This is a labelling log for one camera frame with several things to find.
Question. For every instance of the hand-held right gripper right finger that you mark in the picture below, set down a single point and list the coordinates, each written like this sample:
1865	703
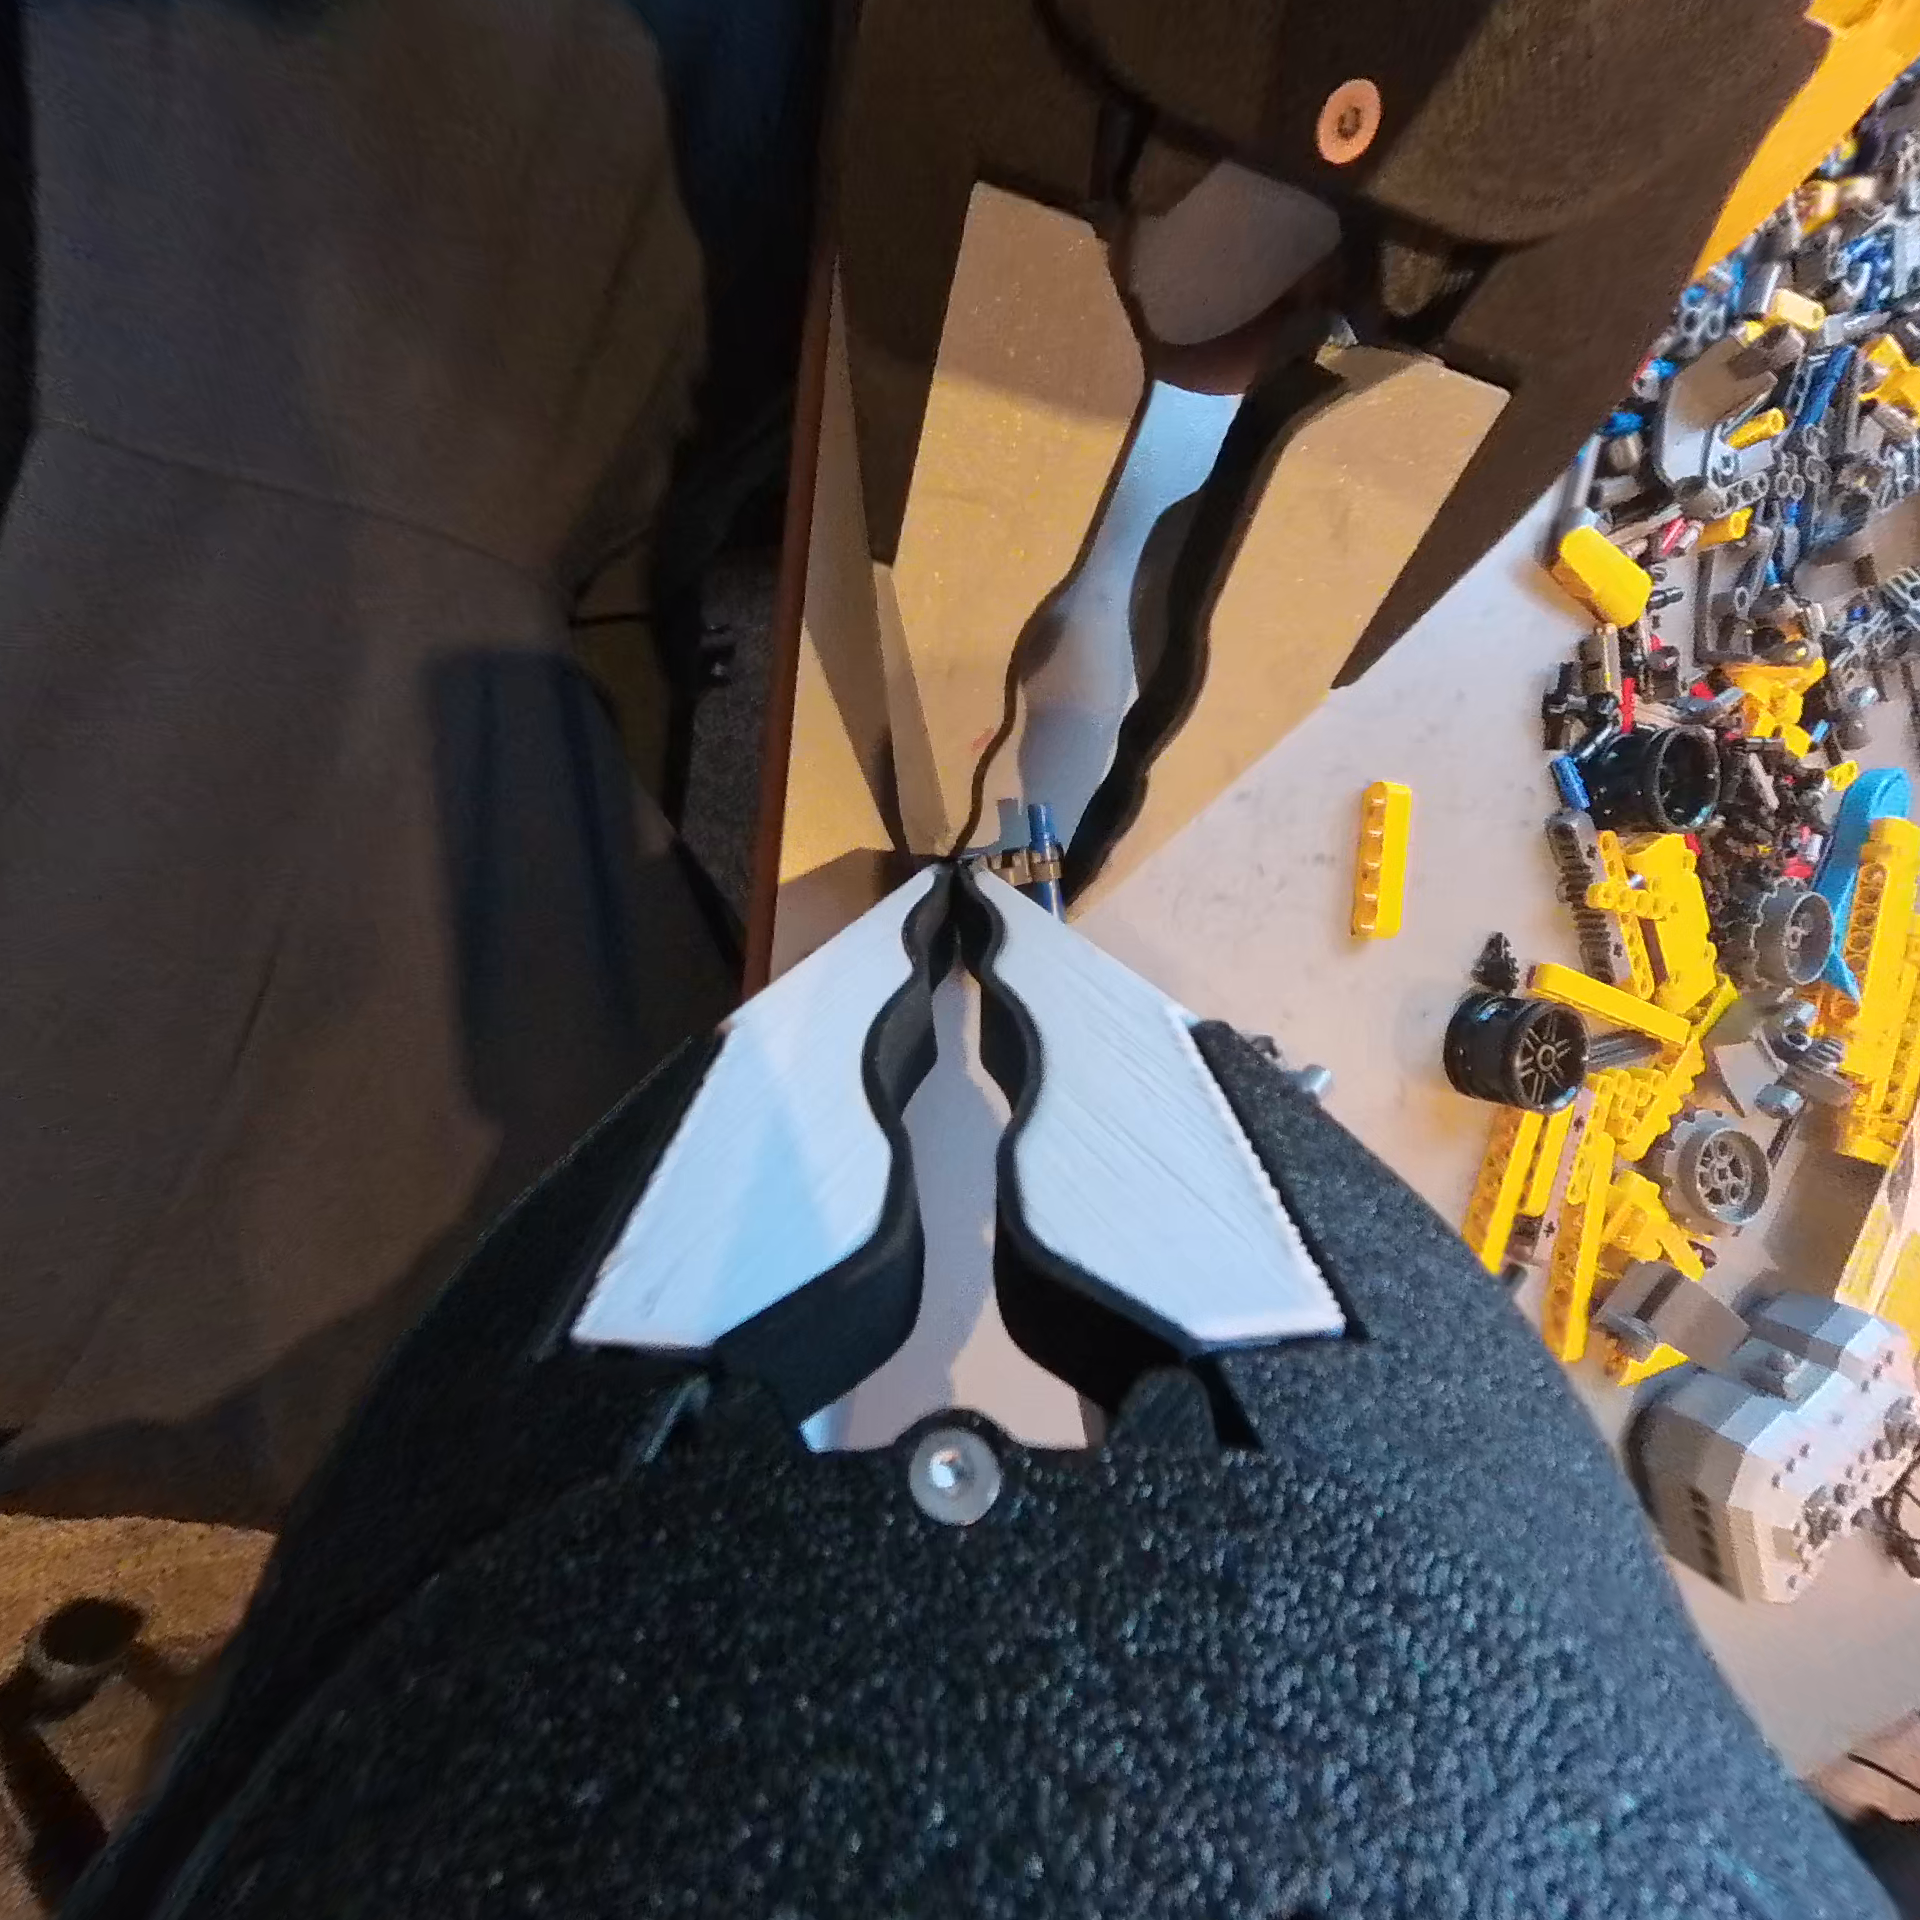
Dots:
1155	1184

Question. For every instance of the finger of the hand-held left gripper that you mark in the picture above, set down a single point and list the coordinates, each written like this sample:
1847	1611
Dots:
1321	523
1020	450

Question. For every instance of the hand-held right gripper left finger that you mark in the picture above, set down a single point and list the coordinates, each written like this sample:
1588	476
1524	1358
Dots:
780	1170

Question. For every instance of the short yellow toy beam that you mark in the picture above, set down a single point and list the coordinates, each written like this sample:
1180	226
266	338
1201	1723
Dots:
1382	857

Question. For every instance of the small grey toy connector piece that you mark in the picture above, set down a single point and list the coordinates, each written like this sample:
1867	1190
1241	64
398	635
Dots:
1033	863

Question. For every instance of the grey desk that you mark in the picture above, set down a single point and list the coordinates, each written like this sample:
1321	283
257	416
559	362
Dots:
1321	840

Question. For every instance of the yellow curved toy panel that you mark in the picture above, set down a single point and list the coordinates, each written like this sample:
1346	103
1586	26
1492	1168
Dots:
1599	572

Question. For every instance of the pile of small toy parts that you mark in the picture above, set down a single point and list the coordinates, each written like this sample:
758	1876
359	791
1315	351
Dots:
1770	450

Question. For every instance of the black spoked toy wheel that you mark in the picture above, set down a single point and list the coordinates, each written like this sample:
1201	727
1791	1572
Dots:
1519	1050

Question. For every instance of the black toy wheel rim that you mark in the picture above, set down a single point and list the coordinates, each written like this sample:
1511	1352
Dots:
1658	780

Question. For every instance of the grey toy panel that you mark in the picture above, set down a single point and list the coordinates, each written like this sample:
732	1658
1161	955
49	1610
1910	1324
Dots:
1666	1305

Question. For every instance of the grey toy wheel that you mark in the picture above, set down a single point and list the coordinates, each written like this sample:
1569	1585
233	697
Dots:
1718	1172
1794	931

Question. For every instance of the blue curved toy panel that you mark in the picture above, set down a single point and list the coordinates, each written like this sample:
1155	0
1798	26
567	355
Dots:
1868	840

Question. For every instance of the grey toy hub block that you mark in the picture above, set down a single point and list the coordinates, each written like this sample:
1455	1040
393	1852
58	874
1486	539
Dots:
1770	1440

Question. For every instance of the black chair base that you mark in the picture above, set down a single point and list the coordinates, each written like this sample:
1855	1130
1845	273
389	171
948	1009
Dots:
76	1642

